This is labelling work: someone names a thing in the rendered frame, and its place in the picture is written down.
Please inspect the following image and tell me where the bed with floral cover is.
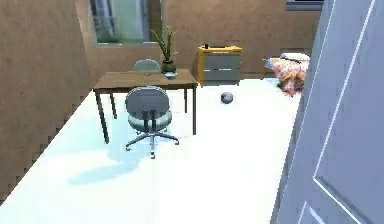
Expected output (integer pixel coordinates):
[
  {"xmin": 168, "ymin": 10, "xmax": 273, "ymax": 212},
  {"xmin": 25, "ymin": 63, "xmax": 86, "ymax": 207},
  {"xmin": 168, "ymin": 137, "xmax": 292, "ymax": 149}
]
[{"xmin": 264, "ymin": 52, "xmax": 311, "ymax": 98}]

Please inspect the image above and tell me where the grey room door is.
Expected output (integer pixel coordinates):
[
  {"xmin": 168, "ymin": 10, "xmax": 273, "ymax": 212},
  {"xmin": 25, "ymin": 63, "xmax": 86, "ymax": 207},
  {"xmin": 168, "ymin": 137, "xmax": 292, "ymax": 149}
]
[{"xmin": 270, "ymin": 0, "xmax": 384, "ymax": 224}]

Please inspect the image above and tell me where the yellow grey chest of drawers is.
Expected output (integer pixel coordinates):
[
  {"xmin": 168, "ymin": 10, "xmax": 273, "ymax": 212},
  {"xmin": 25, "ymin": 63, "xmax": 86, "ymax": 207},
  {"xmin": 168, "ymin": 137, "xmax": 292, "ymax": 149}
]
[{"xmin": 196, "ymin": 45, "xmax": 243, "ymax": 88}]

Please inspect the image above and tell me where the small dark window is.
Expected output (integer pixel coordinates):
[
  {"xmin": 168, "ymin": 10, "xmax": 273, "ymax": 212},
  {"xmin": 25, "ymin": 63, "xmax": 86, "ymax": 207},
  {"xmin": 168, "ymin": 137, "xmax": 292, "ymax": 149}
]
[{"xmin": 285, "ymin": 0, "xmax": 325, "ymax": 12}]

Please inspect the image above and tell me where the large window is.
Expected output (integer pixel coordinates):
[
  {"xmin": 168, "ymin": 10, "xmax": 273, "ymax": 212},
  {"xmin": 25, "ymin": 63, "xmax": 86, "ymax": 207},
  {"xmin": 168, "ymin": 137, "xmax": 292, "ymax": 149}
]
[{"xmin": 87, "ymin": 0, "xmax": 163, "ymax": 46}]

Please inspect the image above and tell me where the brown wooden table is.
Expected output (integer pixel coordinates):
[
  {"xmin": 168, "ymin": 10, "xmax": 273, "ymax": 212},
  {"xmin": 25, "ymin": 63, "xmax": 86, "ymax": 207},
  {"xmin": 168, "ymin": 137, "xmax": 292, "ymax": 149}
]
[{"xmin": 92, "ymin": 68, "xmax": 199, "ymax": 145}]

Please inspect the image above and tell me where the green potted house plant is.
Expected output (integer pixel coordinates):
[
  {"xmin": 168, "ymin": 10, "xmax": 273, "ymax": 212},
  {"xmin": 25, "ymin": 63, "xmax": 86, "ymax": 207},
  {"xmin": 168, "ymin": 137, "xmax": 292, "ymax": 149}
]
[{"xmin": 149, "ymin": 25, "xmax": 181, "ymax": 74}]

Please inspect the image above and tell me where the grey swivel office chair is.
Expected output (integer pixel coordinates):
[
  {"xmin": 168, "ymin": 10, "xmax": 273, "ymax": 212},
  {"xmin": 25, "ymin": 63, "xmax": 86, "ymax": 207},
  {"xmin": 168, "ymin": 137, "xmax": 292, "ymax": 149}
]
[
  {"xmin": 124, "ymin": 85, "xmax": 180, "ymax": 160},
  {"xmin": 132, "ymin": 58, "xmax": 162, "ymax": 73}
]

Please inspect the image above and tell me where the white pillow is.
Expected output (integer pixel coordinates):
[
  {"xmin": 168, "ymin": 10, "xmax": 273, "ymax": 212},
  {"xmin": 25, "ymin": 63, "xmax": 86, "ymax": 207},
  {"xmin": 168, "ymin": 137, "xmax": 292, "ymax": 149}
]
[{"xmin": 279, "ymin": 52, "xmax": 311, "ymax": 63}]

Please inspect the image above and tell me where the grey ball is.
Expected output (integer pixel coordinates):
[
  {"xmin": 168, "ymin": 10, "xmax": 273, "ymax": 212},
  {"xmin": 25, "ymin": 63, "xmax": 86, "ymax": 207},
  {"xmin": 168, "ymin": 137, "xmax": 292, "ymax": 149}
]
[{"xmin": 220, "ymin": 91, "xmax": 234, "ymax": 105}]

